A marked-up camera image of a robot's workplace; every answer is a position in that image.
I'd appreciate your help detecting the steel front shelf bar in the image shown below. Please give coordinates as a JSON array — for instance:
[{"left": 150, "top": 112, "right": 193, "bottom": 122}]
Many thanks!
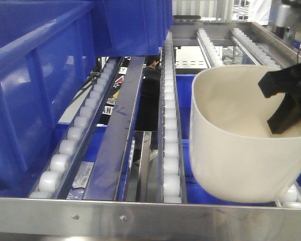
[{"left": 0, "top": 198, "right": 301, "bottom": 240}]

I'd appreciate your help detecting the rear roller track right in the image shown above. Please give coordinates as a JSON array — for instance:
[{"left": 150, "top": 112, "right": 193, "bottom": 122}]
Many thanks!
[{"left": 231, "top": 28, "right": 280, "bottom": 70}]

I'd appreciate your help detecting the rear steel shelf frame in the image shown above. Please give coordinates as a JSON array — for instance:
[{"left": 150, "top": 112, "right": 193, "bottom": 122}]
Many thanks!
[{"left": 171, "top": 18, "right": 301, "bottom": 73}]

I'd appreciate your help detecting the large blue crate foreground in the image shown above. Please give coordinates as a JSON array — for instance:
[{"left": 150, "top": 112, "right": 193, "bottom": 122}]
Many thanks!
[{"left": 0, "top": 1, "right": 95, "bottom": 196}]

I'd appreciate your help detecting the barcode label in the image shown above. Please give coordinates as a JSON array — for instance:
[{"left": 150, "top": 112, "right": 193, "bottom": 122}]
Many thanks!
[{"left": 72, "top": 161, "right": 94, "bottom": 188}]

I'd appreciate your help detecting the rear roller track left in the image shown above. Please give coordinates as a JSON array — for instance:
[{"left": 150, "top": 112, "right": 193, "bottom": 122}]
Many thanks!
[{"left": 197, "top": 28, "right": 224, "bottom": 68}]

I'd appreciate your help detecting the blue crate upper middle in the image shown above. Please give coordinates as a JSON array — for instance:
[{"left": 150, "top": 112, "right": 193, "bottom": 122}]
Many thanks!
[{"left": 92, "top": 1, "right": 173, "bottom": 57}]

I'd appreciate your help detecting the blue crate lower layer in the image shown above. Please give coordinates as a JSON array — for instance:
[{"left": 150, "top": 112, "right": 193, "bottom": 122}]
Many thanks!
[{"left": 57, "top": 75, "right": 301, "bottom": 205}]

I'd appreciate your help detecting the white roller track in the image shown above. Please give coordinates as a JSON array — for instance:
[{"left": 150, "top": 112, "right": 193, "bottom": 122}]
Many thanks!
[
  {"left": 275, "top": 184, "right": 301, "bottom": 209},
  {"left": 28, "top": 57, "right": 124, "bottom": 199},
  {"left": 157, "top": 33, "right": 188, "bottom": 204}
]

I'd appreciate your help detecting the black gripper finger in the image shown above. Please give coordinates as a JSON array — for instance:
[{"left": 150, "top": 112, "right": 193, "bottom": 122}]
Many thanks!
[
  {"left": 267, "top": 93, "right": 301, "bottom": 134},
  {"left": 258, "top": 63, "right": 301, "bottom": 105}
]

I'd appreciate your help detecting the person in black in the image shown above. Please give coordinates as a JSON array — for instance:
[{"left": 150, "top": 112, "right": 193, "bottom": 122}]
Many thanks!
[{"left": 134, "top": 55, "right": 163, "bottom": 133}]

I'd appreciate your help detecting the white roller track left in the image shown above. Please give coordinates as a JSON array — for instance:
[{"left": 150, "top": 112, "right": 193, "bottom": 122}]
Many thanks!
[{"left": 28, "top": 57, "right": 124, "bottom": 199}]

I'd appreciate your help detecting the steel divider rail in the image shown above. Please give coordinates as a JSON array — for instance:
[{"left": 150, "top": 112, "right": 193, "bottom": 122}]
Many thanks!
[{"left": 83, "top": 56, "right": 145, "bottom": 201}]

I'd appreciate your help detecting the white roller track middle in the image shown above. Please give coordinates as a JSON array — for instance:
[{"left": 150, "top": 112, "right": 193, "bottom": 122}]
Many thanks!
[{"left": 157, "top": 33, "right": 188, "bottom": 204}]

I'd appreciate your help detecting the white roller track right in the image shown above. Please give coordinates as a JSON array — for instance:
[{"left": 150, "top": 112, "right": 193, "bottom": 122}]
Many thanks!
[{"left": 275, "top": 184, "right": 301, "bottom": 209}]

